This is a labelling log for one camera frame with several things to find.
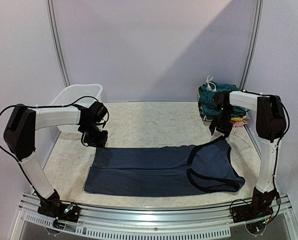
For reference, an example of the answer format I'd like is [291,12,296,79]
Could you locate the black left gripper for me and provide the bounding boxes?
[81,122,108,148]

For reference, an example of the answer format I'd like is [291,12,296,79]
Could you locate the navy blue garment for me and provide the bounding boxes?
[84,136,245,197]

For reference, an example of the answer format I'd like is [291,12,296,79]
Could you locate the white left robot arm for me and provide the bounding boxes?
[3,102,109,217]

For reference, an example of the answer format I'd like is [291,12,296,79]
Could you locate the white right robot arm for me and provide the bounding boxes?
[209,90,289,194]

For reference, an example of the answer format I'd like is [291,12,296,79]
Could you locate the white plastic laundry basket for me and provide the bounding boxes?
[50,83,104,133]

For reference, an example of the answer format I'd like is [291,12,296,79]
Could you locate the yellow folded shorts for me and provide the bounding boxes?
[231,115,247,122]

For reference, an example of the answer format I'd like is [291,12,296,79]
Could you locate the pink folded garment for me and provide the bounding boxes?
[231,119,248,128]

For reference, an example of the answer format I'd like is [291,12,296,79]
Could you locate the black white patterned garment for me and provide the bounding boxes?
[198,105,209,122]

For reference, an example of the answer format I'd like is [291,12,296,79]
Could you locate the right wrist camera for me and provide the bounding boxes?
[213,91,230,110]

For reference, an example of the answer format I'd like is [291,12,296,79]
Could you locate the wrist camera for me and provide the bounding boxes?
[213,91,230,110]
[88,101,108,123]

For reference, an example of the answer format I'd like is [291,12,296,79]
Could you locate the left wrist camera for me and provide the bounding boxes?
[88,101,108,123]

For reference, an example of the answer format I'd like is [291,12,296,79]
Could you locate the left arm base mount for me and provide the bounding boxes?
[35,190,81,230]

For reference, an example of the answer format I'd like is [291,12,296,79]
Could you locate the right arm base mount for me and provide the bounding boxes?
[229,187,281,233]

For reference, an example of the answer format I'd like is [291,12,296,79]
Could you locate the aluminium front rail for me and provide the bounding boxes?
[11,194,298,240]

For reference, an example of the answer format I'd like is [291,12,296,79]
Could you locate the left aluminium frame post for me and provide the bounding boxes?
[46,0,70,87]

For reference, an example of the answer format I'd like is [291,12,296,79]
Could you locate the aluminium frame post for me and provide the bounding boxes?
[240,0,264,89]
[46,0,70,87]

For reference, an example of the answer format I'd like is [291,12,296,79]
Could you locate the right aluminium frame post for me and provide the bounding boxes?
[240,0,264,89]

